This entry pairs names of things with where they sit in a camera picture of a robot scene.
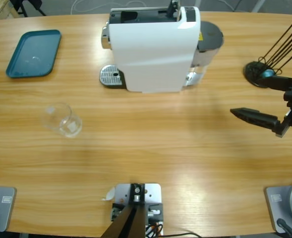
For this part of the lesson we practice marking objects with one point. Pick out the blue coffee capsule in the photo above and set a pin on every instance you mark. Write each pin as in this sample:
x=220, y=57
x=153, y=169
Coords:
x=268, y=73

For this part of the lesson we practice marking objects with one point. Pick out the grey translucent machine lever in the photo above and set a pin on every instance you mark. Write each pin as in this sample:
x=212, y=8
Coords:
x=173, y=8

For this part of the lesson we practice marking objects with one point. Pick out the clear drinking glass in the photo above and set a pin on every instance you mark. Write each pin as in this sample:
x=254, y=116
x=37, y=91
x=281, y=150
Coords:
x=66, y=126

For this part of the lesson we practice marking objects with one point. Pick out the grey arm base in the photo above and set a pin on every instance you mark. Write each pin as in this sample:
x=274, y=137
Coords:
x=284, y=203
x=2, y=205

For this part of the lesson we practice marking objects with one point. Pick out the white capsule coffee machine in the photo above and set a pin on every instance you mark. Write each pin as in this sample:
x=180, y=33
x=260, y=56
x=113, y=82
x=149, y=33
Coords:
x=150, y=54

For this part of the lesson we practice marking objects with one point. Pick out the clear water tank dark lid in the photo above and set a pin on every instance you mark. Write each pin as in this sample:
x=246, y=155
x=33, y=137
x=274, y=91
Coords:
x=210, y=34

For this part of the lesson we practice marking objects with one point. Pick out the metal grille drip tray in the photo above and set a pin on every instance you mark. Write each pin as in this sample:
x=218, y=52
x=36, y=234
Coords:
x=109, y=75

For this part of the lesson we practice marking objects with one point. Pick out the white tape tab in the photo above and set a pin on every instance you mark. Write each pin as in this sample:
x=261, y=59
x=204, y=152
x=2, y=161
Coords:
x=109, y=194

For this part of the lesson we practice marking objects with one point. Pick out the teal plastic tray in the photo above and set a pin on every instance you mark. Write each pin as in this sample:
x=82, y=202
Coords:
x=36, y=49

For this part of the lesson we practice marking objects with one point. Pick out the black chair legs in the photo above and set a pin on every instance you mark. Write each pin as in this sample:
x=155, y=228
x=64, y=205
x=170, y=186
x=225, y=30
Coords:
x=34, y=2

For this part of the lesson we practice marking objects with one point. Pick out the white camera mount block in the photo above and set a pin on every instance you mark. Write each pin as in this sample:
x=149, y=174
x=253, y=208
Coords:
x=153, y=193

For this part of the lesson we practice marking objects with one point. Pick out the black camera post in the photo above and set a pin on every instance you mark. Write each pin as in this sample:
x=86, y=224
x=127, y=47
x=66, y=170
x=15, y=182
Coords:
x=131, y=223

